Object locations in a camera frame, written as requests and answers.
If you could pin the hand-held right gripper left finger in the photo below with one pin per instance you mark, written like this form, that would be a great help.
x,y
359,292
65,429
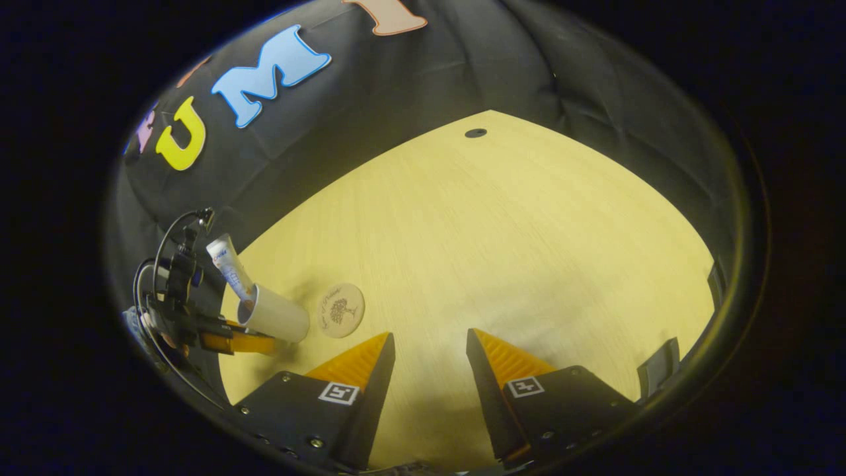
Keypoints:
x,y
373,410

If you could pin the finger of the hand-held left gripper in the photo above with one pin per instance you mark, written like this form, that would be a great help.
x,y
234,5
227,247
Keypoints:
x,y
244,344

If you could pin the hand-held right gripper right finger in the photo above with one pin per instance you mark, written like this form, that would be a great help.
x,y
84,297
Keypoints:
x,y
489,403

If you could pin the white toothpaste tube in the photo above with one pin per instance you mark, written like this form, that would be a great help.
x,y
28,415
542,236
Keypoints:
x,y
226,261

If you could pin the round cork coaster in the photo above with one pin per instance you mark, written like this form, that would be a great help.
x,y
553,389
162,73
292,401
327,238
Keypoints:
x,y
341,311

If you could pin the light wooden desktop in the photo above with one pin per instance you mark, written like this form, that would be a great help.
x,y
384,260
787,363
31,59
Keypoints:
x,y
496,251

